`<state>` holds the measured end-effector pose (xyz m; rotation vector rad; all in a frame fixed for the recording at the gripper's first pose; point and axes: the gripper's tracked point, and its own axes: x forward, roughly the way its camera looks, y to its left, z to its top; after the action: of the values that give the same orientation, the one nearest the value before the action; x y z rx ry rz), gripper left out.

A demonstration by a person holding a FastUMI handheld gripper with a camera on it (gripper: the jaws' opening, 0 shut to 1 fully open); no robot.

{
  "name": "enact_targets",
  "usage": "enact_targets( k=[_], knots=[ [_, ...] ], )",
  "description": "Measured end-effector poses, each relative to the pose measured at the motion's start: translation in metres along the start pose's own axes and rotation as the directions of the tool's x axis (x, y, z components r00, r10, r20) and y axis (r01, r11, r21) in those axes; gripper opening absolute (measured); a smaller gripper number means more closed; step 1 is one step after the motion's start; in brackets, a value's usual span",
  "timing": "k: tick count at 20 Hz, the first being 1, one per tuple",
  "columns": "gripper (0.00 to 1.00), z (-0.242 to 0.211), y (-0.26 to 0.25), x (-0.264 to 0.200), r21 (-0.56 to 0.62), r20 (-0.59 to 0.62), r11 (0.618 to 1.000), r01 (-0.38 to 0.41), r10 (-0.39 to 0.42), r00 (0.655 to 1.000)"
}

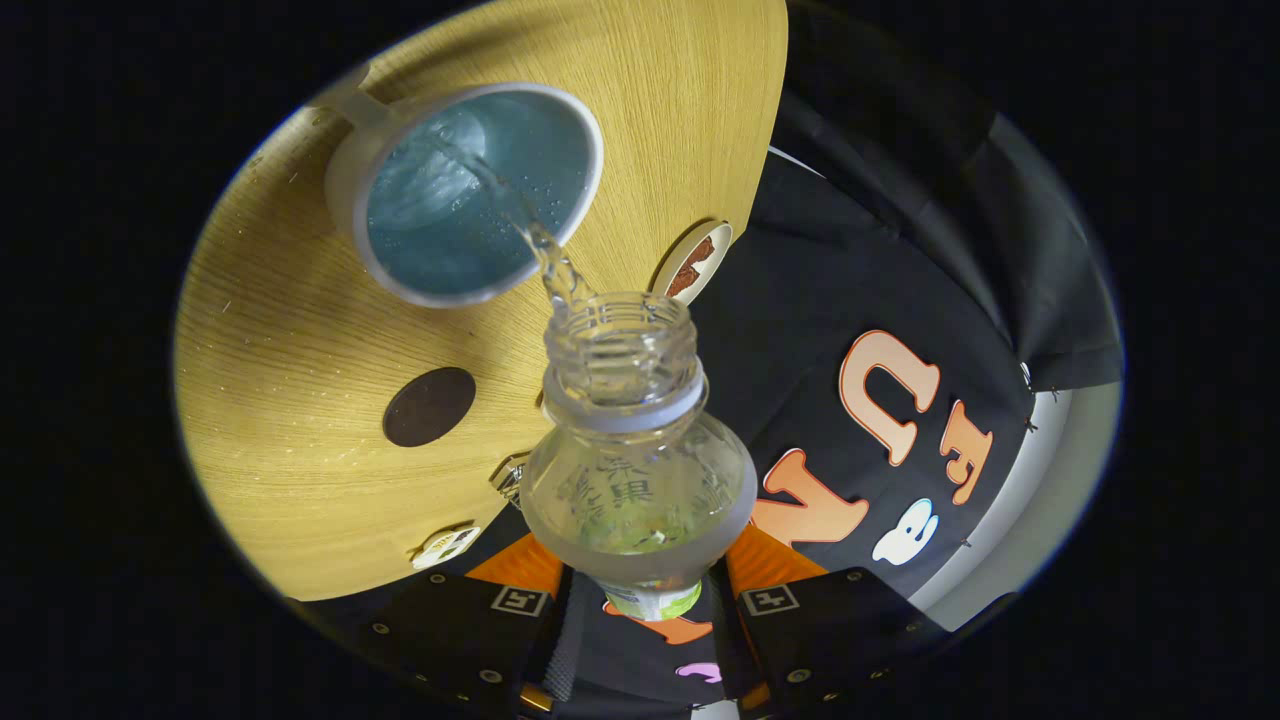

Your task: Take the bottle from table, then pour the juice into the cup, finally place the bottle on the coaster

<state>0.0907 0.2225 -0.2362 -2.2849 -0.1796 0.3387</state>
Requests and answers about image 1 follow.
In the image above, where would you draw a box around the metal wire utensil holder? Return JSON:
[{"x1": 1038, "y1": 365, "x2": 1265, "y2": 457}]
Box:
[{"x1": 489, "y1": 452, "x2": 531, "y2": 507}]

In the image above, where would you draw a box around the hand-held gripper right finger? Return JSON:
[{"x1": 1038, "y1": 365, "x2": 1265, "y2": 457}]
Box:
[{"x1": 705, "y1": 522, "x2": 951, "y2": 716}]

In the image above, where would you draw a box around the wooden table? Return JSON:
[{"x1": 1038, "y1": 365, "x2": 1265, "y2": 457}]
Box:
[{"x1": 175, "y1": 0, "x2": 791, "y2": 601}]

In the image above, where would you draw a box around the white round plate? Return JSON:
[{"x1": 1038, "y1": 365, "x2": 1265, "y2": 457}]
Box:
[{"x1": 650, "y1": 220, "x2": 734, "y2": 304}]

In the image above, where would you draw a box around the dark round coaster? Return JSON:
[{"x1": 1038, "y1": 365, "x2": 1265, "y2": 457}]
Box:
[{"x1": 383, "y1": 367, "x2": 478, "y2": 448}]

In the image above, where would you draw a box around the clear plastic juice bottle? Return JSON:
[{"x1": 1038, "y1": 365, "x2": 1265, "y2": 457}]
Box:
[{"x1": 520, "y1": 292, "x2": 759, "y2": 621}]

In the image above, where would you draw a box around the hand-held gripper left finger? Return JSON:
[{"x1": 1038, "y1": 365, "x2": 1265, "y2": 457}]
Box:
[{"x1": 350, "y1": 535, "x2": 591, "y2": 720}]

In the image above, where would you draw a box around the white divided bean dish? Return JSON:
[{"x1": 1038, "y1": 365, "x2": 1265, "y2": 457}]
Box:
[{"x1": 410, "y1": 524, "x2": 483, "y2": 571}]

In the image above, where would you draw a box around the white cup with handle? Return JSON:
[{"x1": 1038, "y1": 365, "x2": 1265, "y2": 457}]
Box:
[{"x1": 310, "y1": 82, "x2": 604, "y2": 308}]

